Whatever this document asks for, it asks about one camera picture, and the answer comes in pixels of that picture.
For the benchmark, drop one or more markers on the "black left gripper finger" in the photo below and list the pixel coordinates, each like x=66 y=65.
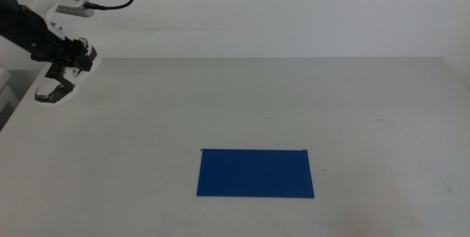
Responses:
x=60 y=73
x=82 y=55

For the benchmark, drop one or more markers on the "black and white sneaker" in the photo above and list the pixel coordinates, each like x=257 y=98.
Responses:
x=51 y=91

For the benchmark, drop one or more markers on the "blue rectangular mat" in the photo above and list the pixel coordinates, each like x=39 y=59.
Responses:
x=255 y=174

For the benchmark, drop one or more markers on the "white side shelf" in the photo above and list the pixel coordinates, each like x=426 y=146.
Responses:
x=5 y=95

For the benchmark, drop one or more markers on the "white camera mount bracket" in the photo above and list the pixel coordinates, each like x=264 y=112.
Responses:
x=55 y=28

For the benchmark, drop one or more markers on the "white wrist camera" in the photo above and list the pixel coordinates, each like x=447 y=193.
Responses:
x=71 y=10

